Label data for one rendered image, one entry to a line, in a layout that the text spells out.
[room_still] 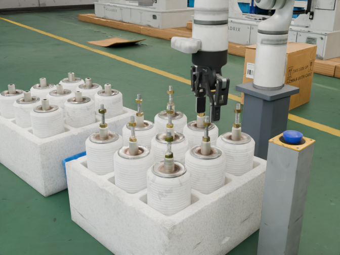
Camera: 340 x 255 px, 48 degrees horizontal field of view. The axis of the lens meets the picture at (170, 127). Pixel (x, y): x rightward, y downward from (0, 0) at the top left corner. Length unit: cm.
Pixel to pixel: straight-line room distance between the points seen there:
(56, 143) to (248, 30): 236
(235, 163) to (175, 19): 348
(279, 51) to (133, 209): 66
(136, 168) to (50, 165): 41
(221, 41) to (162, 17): 347
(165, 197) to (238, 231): 27
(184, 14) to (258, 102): 326
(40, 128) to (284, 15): 80
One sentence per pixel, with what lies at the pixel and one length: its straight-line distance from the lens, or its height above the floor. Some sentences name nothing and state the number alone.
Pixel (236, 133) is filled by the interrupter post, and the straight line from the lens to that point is 96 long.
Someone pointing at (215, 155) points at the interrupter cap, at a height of 25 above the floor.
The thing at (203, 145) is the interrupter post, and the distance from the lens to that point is 88.
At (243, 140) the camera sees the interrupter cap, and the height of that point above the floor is 25.
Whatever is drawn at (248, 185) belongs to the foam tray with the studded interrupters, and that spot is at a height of 16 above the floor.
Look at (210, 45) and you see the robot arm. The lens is 78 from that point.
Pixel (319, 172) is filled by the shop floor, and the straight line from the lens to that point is 142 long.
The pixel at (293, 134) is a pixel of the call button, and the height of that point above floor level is 33.
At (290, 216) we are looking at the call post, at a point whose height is 16.
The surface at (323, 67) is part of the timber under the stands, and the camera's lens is 280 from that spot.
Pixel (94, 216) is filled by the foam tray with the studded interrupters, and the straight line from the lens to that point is 100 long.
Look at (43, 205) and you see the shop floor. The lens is 121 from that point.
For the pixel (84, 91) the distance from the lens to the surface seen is 141.
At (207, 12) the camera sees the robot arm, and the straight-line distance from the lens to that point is 78.
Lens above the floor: 64
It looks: 22 degrees down
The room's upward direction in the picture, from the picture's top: straight up
